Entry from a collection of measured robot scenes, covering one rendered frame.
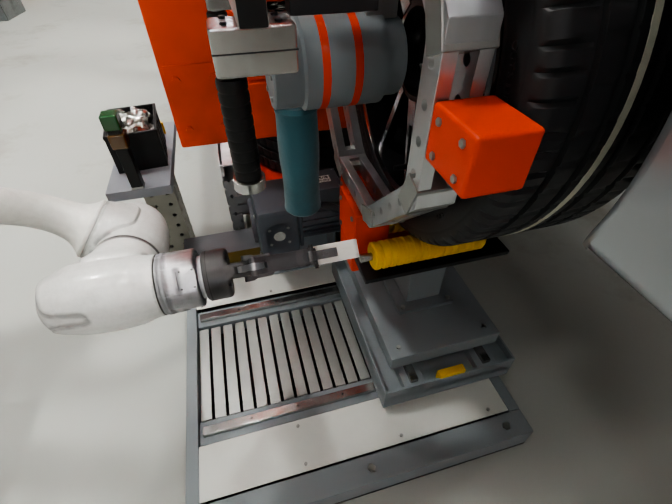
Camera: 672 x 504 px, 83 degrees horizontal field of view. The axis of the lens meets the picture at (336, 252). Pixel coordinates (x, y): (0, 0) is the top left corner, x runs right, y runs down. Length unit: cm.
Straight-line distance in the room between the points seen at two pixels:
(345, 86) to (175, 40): 57
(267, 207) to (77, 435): 79
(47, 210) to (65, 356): 83
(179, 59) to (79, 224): 55
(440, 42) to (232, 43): 21
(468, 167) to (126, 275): 44
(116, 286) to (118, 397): 77
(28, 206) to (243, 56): 41
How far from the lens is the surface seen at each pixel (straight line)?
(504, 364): 112
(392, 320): 103
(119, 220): 69
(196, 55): 110
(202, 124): 116
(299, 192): 88
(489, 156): 40
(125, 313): 58
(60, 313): 60
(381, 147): 89
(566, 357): 142
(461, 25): 44
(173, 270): 56
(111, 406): 131
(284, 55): 46
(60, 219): 72
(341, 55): 62
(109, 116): 111
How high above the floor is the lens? 105
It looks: 43 degrees down
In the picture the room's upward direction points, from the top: straight up
